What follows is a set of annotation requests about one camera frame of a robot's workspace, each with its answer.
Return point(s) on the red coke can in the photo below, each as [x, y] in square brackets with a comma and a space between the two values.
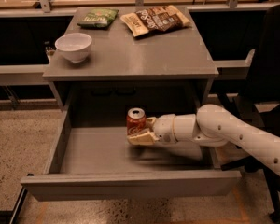
[135, 120]

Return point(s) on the black office chair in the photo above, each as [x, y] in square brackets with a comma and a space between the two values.
[257, 99]

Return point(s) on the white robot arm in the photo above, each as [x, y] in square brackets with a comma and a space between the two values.
[211, 126]

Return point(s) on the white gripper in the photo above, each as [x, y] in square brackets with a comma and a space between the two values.
[164, 129]

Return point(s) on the grey cabinet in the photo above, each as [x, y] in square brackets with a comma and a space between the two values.
[116, 55]

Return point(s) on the green chip bag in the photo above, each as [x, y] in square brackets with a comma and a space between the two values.
[98, 18]

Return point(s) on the brown and white snack bag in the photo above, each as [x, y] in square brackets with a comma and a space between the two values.
[155, 19]

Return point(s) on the white ceramic bowl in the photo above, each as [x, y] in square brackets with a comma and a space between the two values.
[74, 47]

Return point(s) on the open grey top drawer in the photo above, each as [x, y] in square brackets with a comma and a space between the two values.
[91, 159]

